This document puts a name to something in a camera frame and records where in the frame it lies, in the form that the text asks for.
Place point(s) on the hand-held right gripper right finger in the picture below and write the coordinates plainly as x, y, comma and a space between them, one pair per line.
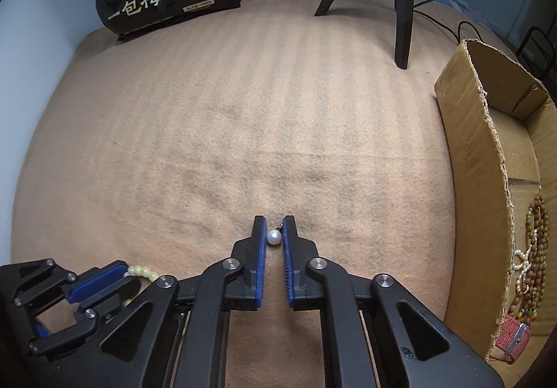
289, 275

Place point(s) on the single white pearl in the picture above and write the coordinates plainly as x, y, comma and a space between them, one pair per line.
273, 238

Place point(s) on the cardboard box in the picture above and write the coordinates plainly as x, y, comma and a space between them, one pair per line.
474, 174

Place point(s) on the black tripod stand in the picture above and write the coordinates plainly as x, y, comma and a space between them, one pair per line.
402, 0

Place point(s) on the small red woven pouch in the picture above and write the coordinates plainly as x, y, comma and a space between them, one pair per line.
511, 335

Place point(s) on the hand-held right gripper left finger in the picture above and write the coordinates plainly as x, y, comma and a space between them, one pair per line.
260, 266

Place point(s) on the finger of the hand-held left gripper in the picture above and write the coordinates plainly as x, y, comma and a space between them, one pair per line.
108, 298
98, 281

